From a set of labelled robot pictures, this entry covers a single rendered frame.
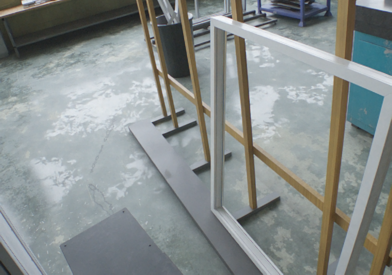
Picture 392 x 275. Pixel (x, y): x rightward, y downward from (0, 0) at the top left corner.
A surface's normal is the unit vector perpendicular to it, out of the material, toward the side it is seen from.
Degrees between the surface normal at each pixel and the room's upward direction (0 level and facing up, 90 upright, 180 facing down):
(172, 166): 0
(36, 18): 90
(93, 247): 0
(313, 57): 82
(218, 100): 90
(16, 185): 0
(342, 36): 90
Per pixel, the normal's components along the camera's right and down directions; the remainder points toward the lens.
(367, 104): -0.87, 0.36
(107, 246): -0.15, -0.84
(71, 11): 0.47, 0.41
